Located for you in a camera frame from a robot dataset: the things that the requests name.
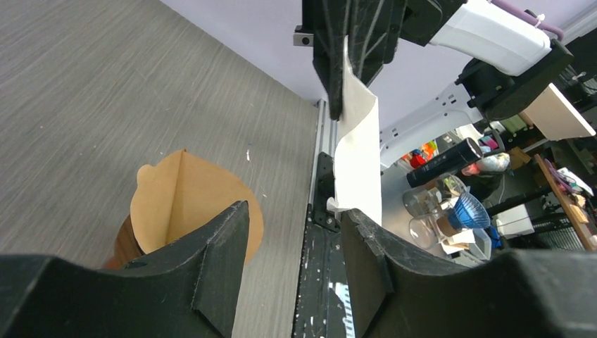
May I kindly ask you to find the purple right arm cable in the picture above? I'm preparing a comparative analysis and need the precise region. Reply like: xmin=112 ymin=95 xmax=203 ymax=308
xmin=489 ymin=0 xmax=565 ymax=41

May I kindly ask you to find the white paper coffee filter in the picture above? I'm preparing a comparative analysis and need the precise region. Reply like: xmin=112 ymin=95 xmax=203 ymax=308
xmin=327 ymin=37 xmax=382 ymax=225

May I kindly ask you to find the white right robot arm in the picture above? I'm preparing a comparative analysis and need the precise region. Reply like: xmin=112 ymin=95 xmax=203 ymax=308
xmin=302 ymin=1 xmax=596 ymax=337

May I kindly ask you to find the black cylinder bottle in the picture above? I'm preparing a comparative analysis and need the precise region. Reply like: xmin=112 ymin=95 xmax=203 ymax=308
xmin=406 ymin=137 xmax=483 ymax=188

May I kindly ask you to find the blue dripper on bench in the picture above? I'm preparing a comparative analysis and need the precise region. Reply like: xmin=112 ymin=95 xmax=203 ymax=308
xmin=448 ymin=192 xmax=491 ymax=230

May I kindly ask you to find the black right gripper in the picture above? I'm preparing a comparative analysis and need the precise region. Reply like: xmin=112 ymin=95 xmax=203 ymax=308
xmin=311 ymin=0 xmax=467 ymax=121

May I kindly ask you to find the clear glass carafe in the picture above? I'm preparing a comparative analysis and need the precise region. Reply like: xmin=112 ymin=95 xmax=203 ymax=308
xmin=402 ymin=173 xmax=467 ymax=249

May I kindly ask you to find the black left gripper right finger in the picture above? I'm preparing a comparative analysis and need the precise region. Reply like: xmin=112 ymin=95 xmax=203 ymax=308
xmin=341 ymin=209 xmax=596 ymax=337

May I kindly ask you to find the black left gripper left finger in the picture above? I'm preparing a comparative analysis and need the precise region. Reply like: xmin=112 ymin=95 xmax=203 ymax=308
xmin=1 ymin=201 xmax=249 ymax=337

